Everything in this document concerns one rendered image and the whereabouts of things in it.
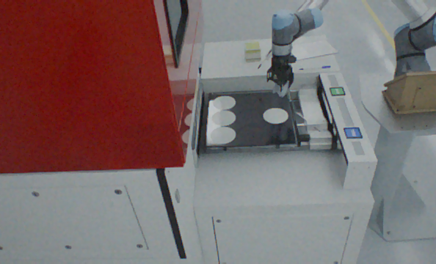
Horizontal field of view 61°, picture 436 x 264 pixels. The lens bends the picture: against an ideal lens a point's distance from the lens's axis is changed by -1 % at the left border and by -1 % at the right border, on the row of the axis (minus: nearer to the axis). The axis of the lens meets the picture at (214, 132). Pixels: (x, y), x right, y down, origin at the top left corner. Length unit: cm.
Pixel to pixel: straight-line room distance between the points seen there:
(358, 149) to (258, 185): 37
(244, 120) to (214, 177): 28
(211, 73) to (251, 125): 35
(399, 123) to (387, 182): 50
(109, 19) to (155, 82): 15
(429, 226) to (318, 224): 112
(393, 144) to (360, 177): 62
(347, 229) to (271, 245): 29
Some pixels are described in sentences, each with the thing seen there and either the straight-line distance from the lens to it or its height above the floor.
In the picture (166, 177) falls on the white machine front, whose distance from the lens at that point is 94.
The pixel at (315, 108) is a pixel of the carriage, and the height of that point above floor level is 88.
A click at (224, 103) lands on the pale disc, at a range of 165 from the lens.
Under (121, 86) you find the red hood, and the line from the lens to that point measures 78.
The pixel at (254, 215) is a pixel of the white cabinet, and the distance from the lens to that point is 138.
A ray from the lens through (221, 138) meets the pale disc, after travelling 146.
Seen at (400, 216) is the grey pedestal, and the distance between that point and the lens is 245.
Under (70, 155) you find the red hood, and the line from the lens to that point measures 96.
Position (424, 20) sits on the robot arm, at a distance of 171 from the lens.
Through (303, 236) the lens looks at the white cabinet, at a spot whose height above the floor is 63.
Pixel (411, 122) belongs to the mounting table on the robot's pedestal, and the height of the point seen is 82.
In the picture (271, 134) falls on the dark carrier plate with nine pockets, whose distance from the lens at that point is 147.
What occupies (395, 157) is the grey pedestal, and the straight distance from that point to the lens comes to 203.
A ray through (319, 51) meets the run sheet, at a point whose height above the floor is 97.
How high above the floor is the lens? 187
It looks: 40 degrees down
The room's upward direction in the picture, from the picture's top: 7 degrees counter-clockwise
